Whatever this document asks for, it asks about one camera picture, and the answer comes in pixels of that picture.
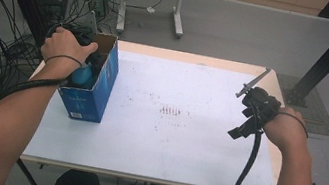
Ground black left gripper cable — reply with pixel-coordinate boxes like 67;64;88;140
0;67;69;114

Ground black right wrist band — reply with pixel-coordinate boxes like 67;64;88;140
273;110;312;139

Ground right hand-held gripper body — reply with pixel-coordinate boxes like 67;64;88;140
230;63;289;134

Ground person's left hand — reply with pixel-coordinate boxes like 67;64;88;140
37;24;101;79

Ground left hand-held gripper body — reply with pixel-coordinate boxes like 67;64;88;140
58;5;103;49

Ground desk with white legs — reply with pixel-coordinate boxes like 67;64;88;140
89;0;217;49

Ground blue bottle with white cap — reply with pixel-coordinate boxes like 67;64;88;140
68;59;97;91

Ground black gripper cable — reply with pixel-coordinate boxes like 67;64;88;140
0;67;69;114
224;125;265;185

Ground blue cardboard box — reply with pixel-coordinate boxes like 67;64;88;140
53;27;125;126

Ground person's right hand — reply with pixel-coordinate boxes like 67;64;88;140
259;104;314;155

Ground black left wrist band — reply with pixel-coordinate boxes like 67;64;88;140
44;50;85;71

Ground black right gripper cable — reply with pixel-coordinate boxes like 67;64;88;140
224;125;265;185

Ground white table mat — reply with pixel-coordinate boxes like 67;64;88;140
21;36;295;185

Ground black wrist band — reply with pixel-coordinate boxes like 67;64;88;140
273;110;312;139
44;50;85;71

